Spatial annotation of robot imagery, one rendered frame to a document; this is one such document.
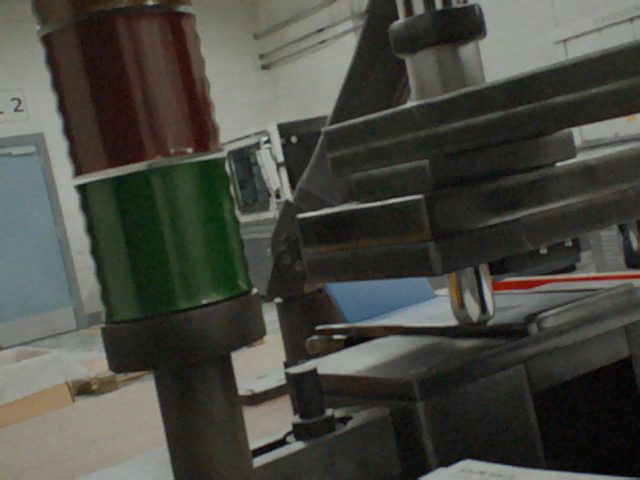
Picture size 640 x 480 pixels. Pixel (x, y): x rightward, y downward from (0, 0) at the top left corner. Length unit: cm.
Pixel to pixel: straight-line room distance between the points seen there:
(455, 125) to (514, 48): 927
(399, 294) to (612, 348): 15
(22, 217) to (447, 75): 1123
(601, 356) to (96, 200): 32
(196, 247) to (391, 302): 38
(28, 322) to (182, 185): 1143
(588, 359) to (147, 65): 32
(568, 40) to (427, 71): 610
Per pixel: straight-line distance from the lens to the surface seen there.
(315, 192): 89
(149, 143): 24
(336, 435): 42
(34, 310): 1169
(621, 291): 53
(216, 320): 24
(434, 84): 51
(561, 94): 43
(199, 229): 24
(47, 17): 25
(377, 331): 57
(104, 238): 25
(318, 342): 60
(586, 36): 652
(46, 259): 1174
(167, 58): 25
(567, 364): 50
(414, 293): 63
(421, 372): 44
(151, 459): 69
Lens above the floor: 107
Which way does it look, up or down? 3 degrees down
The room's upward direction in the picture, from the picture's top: 12 degrees counter-clockwise
